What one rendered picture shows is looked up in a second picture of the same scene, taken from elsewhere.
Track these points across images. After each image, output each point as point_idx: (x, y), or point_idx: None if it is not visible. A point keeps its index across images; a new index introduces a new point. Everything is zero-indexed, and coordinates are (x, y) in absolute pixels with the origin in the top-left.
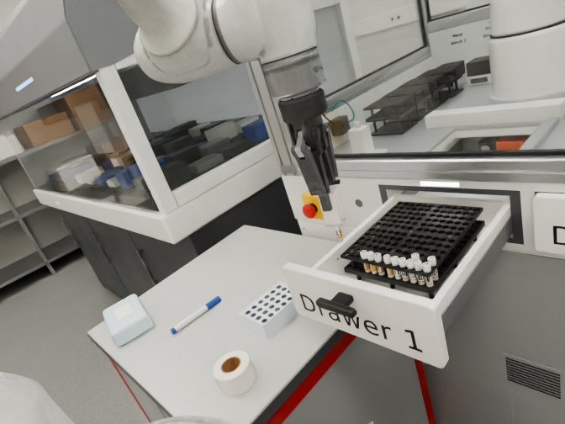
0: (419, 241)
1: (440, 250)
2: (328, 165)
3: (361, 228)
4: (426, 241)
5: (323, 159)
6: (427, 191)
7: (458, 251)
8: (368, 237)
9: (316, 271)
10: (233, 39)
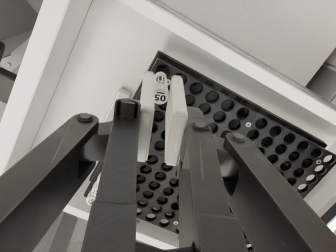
0: (174, 188)
1: (142, 210)
2: (179, 211)
3: (268, 86)
4: (170, 196)
5: (182, 221)
6: (323, 215)
7: (169, 212)
8: (211, 109)
9: (46, 39)
10: None
